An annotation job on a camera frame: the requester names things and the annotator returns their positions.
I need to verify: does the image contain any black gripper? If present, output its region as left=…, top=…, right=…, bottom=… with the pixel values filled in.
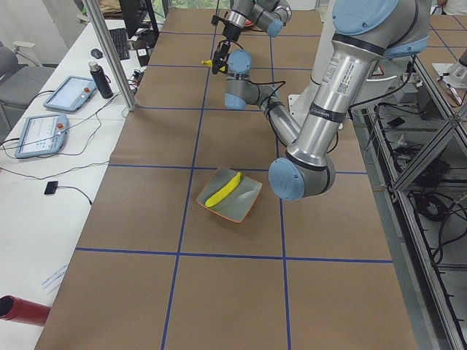
left=222, top=22, right=241, bottom=42
left=212, top=51, right=229, bottom=71

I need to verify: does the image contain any greenish yellow banana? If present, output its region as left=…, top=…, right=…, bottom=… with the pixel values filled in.
left=204, top=172, right=242, bottom=208

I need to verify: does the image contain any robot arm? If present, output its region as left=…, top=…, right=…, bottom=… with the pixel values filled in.
left=212, top=1, right=431, bottom=201
left=223, top=0, right=292, bottom=42

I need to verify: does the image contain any grey square plate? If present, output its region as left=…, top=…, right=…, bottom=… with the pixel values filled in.
left=196, top=168, right=263, bottom=222

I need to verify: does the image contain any black computer monitor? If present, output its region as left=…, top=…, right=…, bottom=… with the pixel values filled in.
left=119, top=0, right=158, bottom=39

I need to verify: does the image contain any black keyboard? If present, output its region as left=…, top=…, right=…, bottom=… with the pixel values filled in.
left=109, top=28, right=130, bottom=61

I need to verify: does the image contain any black water bottle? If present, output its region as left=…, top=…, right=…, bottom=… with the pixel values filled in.
left=88, top=61, right=113, bottom=99

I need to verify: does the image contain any black computer mouse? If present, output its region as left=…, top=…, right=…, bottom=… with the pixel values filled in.
left=90, top=48, right=104, bottom=59

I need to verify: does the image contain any teach pendant far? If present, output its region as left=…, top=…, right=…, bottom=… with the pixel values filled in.
left=43, top=76, right=97, bottom=113

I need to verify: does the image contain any teach pendant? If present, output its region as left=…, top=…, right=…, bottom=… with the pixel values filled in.
left=43, top=76, right=97, bottom=113
left=15, top=113, right=69, bottom=159

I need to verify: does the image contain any teach pendant near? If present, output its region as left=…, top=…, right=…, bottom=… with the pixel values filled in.
left=15, top=113, right=69, bottom=159

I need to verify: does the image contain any small black puck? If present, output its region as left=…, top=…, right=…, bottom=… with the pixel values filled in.
left=44, top=181, right=58, bottom=195

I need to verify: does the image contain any red cylinder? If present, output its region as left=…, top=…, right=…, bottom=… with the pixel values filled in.
left=1, top=295, right=51, bottom=327

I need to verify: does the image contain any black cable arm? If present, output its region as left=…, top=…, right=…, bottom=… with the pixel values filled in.
left=251, top=79, right=287, bottom=117

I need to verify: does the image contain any aluminium frame post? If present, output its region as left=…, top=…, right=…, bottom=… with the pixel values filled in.
left=83, top=0, right=136, bottom=112

